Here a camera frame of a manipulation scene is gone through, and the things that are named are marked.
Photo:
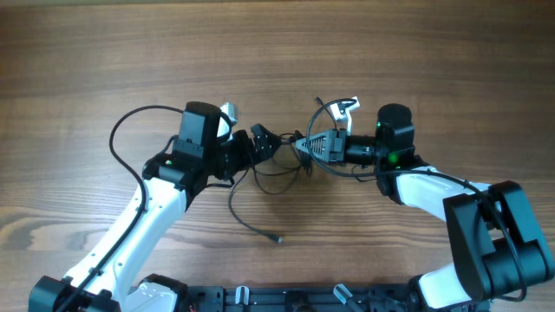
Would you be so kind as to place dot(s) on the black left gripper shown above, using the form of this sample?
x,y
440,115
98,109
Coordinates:
x,y
262,152

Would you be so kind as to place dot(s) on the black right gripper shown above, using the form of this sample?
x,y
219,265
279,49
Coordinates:
x,y
336,146

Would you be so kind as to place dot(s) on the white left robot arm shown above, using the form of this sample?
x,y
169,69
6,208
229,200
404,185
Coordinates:
x,y
205,146

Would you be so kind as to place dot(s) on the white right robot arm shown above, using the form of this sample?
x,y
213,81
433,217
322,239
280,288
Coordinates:
x,y
497,245

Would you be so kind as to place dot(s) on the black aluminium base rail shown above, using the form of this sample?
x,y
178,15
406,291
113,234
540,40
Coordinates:
x,y
375,298

